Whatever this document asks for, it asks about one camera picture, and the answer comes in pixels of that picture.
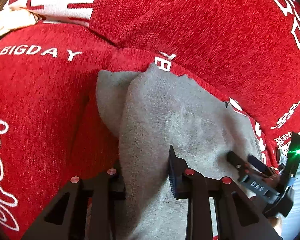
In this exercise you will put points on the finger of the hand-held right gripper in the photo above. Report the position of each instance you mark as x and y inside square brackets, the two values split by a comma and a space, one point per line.
[238, 166]
[258, 165]

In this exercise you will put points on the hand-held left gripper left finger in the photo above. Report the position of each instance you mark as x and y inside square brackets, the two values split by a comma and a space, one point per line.
[115, 187]

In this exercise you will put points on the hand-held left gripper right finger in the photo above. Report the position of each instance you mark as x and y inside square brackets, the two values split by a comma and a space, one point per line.
[173, 177]

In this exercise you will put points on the grey knit garment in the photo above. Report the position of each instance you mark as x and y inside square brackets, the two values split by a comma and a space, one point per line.
[165, 117]

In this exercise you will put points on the red printed sofa seat cover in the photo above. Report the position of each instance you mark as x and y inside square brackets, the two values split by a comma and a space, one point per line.
[40, 105]

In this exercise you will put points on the red printed sofa back cushion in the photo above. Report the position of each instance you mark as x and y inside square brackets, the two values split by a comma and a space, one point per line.
[190, 17]

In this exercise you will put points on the cream white cloth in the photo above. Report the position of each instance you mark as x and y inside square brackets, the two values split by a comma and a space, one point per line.
[12, 22]

